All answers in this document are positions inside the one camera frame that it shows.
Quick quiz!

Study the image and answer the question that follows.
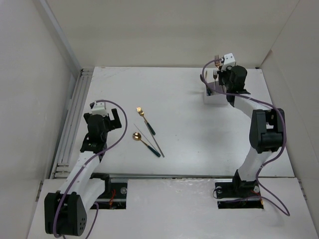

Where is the gold fork dark green handle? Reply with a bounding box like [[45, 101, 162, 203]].
[[213, 69, 218, 84]]

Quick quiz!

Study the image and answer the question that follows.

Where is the rose gold fork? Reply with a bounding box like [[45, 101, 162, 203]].
[[214, 55, 222, 71]]

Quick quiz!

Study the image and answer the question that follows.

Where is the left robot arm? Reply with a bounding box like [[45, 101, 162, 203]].
[[44, 106, 122, 238]]

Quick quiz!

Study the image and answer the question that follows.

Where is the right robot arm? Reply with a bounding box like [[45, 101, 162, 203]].
[[214, 65, 285, 199]]

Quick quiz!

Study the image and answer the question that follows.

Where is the lilac utensil container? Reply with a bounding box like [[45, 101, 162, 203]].
[[203, 81, 229, 106]]

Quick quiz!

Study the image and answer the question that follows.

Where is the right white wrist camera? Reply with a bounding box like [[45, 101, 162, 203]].
[[220, 53, 236, 72]]

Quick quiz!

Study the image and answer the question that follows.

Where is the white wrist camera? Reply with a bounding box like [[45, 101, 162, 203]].
[[220, 53, 236, 72], [90, 101, 109, 117]]

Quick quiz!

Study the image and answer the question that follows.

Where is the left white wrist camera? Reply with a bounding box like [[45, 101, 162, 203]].
[[90, 101, 109, 117]]

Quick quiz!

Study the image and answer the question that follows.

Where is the aluminium frame rail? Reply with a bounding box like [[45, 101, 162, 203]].
[[48, 68, 94, 179]]

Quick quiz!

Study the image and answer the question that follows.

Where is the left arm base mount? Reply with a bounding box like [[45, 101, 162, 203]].
[[90, 173, 128, 210]]

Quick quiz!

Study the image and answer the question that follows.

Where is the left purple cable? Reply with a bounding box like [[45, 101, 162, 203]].
[[53, 100, 129, 239]]

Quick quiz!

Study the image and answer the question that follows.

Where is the purple cable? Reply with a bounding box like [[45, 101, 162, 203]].
[[200, 59, 291, 217], [53, 100, 129, 239]]

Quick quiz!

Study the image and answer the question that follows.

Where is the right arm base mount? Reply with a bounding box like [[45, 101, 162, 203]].
[[213, 182, 264, 209]]

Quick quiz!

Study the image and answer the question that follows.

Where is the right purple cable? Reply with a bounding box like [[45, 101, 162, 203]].
[[200, 59, 291, 217]]

